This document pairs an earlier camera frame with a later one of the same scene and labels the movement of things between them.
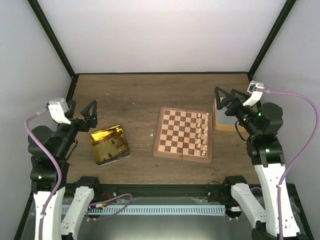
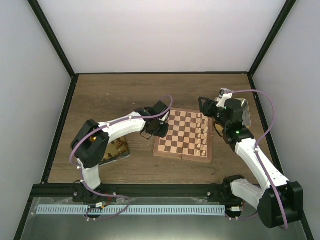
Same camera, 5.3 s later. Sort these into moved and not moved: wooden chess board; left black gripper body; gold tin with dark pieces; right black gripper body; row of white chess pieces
Moved: right black gripper body; left black gripper body
Not moved: wooden chess board; gold tin with dark pieces; row of white chess pieces
